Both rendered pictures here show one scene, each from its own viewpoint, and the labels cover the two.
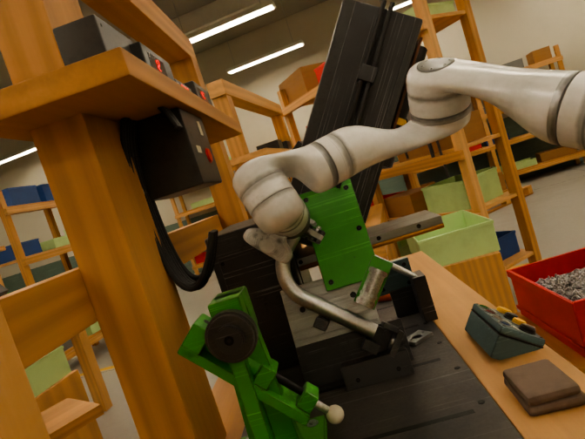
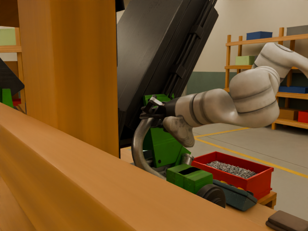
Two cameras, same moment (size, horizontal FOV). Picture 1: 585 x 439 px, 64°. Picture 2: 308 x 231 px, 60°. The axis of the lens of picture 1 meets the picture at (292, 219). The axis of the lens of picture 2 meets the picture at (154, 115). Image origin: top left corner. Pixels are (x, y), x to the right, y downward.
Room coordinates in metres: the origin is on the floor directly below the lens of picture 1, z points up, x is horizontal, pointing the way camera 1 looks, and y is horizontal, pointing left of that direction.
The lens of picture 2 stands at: (0.42, 0.49, 1.35)
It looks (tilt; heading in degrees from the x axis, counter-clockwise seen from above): 10 degrees down; 315
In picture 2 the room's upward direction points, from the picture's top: straight up
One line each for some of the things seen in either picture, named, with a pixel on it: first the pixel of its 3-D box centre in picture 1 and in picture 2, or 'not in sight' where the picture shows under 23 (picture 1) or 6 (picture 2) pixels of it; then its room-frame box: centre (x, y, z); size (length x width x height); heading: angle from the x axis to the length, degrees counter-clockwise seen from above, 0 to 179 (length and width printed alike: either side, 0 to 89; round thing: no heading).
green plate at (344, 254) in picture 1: (338, 233); (157, 127); (0.99, -0.08, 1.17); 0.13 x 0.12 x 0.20; 175
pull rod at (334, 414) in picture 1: (323, 408); not in sight; (0.69, 0.04, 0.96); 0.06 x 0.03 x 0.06; 85
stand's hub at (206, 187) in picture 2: (231, 337); (211, 208); (0.65, 0.13, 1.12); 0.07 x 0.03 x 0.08; 85
